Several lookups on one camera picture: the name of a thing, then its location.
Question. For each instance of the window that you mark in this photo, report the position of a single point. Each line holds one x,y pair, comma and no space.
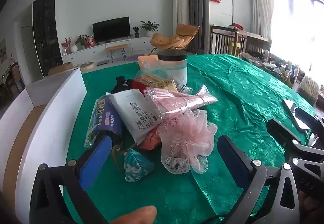
298,26

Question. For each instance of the teal embroidered sachet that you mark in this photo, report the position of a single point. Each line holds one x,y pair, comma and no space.
136,165

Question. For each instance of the leafy green plant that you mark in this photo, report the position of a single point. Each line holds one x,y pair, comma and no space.
81,40

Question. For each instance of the standing air conditioner with cover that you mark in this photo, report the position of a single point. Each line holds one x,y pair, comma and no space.
180,8

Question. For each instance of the green tablecloth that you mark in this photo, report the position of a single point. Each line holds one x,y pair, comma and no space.
240,87

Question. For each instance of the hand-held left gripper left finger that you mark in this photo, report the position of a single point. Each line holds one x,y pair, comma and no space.
95,160

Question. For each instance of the dark wooden railed bench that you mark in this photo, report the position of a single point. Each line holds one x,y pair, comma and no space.
222,41

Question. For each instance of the blue bag packet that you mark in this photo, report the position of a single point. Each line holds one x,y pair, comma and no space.
106,122

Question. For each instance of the black television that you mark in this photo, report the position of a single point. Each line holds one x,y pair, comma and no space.
111,29

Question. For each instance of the beige oval mat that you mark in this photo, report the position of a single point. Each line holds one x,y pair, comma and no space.
84,65

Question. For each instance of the black display cabinet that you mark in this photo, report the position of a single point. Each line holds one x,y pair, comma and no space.
46,34

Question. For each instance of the red gift box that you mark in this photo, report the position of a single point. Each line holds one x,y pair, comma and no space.
90,42

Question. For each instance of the red yarn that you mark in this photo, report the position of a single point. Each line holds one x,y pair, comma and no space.
138,86

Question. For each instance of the small green potted plant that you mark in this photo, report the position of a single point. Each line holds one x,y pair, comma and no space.
136,31

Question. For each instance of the plastic jar with black lid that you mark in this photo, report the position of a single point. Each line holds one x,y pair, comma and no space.
172,69

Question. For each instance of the white cardboard box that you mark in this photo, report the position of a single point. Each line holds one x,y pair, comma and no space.
58,112

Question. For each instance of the framed wall painting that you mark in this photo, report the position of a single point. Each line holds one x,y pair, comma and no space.
2,50

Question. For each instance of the white curtain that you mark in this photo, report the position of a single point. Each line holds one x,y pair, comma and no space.
262,8

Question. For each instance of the white wipes packet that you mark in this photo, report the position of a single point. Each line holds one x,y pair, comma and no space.
136,117

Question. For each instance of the black mesh pouf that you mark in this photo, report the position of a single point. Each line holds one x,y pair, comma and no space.
121,84

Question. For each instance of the pink mesh bath pouf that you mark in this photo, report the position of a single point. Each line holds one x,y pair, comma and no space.
187,137

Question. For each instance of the purple round mat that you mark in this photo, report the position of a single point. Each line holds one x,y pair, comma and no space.
133,57

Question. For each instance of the large green potted plant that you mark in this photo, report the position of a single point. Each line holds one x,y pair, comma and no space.
149,26

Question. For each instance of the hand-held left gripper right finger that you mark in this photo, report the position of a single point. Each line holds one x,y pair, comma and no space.
232,158

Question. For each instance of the white round vase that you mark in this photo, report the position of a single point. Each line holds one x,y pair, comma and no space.
73,49

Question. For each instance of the white television cabinet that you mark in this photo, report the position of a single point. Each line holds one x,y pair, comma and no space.
141,44

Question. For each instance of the red packet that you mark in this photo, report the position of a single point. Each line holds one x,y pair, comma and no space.
150,141

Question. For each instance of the orange rocking chair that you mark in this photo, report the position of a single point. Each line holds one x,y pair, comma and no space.
172,39

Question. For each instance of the orange book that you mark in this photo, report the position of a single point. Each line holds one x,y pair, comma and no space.
146,61

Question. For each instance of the red flowers in vase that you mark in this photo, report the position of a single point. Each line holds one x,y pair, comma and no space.
66,42

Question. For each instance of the brown cardboard box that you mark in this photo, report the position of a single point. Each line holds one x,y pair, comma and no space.
60,68

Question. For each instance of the grey flat scale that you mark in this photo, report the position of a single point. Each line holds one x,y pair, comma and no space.
103,62

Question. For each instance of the pink cloth packet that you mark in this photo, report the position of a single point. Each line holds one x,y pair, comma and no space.
174,105

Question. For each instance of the wooden bench with hairpin legs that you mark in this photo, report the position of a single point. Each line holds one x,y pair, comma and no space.
116,46

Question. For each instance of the clear bag of cotton swabs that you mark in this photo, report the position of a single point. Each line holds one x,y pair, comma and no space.
149,77

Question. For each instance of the wooden dining chair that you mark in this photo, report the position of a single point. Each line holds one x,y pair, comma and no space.
16,77

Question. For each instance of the pale yellow packet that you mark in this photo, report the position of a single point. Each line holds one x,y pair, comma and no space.
164,84

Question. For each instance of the person's left hand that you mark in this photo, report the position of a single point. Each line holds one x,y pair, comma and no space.
136,215

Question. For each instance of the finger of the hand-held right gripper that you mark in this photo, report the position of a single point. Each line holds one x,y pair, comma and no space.
281,129
298,115

